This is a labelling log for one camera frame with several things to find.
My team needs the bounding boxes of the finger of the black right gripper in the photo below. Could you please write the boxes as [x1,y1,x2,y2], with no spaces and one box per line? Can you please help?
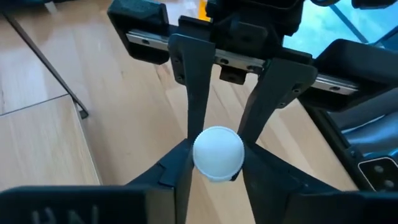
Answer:
[167,32,217,141]
[237,57,318,144]

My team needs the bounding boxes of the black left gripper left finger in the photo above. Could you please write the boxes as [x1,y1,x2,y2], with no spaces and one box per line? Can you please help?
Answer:
[0,138,196,224]

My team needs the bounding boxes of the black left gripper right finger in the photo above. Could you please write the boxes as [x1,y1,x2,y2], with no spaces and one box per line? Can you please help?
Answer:
[241,142,398,224]

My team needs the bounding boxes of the orange pill bottle white cap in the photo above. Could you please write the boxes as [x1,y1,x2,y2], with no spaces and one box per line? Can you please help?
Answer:
[197,0,210,22]

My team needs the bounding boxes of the black aluminium table frame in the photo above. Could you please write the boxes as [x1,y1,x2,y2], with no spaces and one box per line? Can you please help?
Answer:
[304,93,398,194]

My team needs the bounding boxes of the black exterior depth camera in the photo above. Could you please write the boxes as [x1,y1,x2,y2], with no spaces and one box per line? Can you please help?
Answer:
[357,156,398,192]

